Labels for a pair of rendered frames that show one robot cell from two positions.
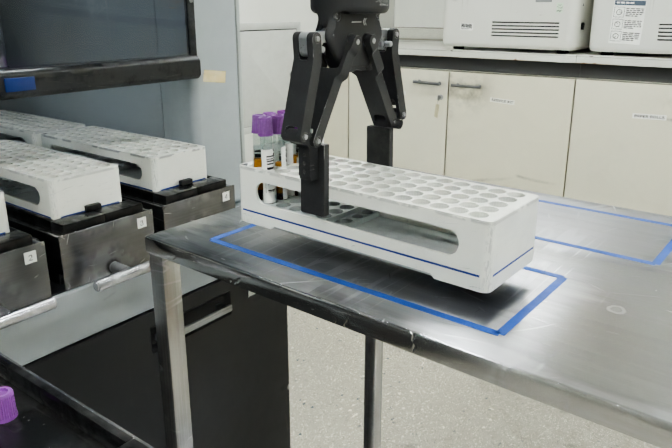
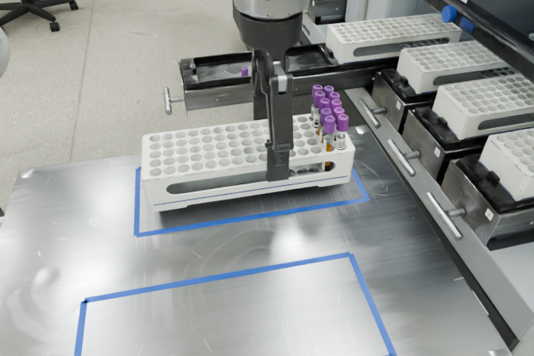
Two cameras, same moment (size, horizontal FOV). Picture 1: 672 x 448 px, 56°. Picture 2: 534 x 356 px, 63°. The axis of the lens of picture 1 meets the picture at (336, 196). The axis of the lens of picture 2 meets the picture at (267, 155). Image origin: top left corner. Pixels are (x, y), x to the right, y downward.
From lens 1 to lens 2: 105 cm
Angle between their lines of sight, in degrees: 106
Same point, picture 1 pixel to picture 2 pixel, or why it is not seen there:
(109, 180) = (458, 118)
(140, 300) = (419, 189)
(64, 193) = (439, 99)
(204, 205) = (472, 196)
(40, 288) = (396, 123)
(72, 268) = (406, 131)
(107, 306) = not seen: hidden behind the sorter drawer
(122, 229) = (428, 142)
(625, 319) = (87, 214)
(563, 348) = (107, 176)
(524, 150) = not seen: outside the picture
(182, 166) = (501, 165)
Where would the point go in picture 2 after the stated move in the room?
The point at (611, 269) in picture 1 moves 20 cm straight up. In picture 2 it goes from (112, 268) to (65, 149)
